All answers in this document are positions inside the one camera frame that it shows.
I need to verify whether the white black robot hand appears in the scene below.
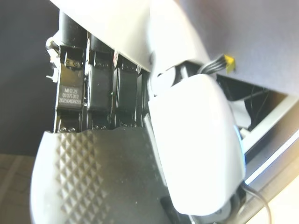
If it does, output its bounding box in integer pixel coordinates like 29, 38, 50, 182
29, 0, 247, 224

